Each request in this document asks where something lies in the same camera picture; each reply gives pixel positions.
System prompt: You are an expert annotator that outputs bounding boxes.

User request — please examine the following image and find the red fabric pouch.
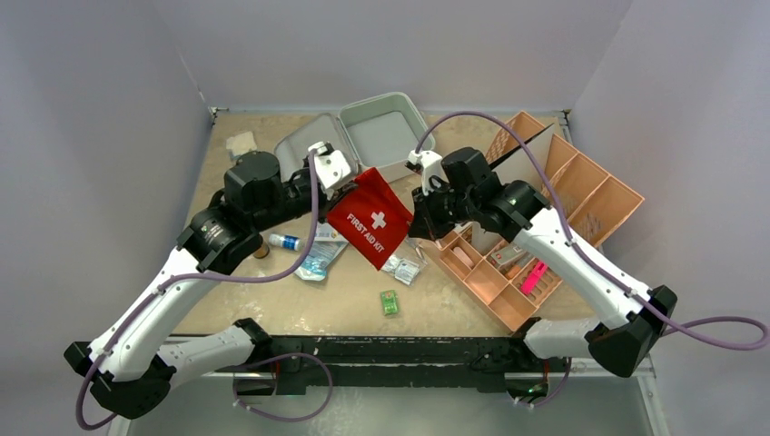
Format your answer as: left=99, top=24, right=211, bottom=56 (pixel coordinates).
left=326, top=168, right=413, bottom=270

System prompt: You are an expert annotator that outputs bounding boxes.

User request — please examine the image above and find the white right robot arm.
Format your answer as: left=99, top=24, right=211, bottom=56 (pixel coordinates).
left=406, top=147, right=677, bottom=378

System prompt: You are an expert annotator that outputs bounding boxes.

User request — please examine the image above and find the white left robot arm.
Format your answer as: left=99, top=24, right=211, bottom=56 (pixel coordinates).
left=64, top=143, right=414, bottom=419

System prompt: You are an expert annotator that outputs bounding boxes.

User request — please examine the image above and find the grey open medicine case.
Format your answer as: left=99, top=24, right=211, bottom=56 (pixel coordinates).
left=273, top=92, right=429, bottom=183

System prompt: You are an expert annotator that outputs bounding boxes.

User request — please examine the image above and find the white bottle blue label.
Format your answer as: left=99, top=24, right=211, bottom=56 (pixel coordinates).
left=268, top=233, right=305, bottom=252

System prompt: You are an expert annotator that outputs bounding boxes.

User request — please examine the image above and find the pink eraser block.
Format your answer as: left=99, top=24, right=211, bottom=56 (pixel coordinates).
left=451, top=245, right=474, bottom=271

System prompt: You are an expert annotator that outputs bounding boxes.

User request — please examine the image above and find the clear bag of sachets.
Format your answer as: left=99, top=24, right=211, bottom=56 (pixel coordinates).
left=380, top=238, right=428, bottom=286

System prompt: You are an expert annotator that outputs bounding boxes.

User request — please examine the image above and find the brown bottle orange cap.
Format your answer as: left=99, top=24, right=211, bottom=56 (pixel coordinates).
left=252, top=241, right=271, bottom=259

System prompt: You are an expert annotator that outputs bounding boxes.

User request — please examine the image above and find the white blue mask packet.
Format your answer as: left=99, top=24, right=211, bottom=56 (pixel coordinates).
left=314, top=223, right=347, bottom=243

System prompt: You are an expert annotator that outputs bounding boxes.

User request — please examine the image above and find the blue clear wipes packet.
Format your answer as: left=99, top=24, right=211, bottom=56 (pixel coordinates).
left=294, top=242, right=348, bottom=282

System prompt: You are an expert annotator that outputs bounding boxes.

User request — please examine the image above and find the white sponge pad stack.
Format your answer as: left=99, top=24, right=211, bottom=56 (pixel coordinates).
left=225, top=131, right=258, bottom=163

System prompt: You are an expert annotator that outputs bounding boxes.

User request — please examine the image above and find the red white card box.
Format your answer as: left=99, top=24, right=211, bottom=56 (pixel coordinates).
left=489, top=243, right=526, bottom=268

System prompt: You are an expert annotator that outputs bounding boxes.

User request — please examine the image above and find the small green box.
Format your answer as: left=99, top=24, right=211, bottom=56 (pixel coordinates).
left=380, top=290, right=400, bottom=316

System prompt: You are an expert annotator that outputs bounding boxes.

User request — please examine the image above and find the peach plastic desk organizer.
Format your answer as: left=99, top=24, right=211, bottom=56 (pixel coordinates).
left=430, top=113, right=649, bottom=330

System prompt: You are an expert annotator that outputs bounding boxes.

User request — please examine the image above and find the pink sticky note block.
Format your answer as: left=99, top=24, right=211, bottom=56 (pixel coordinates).
left=519, top=261, right=548, bottom=296

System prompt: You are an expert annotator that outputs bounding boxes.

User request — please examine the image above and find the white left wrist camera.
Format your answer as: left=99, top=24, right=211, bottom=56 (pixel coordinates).
left=308, top=142, right=355, bottom=199

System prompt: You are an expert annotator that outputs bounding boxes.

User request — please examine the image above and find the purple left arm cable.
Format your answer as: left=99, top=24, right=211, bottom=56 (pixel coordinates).
left=74, top=150, right=334, bottom=431

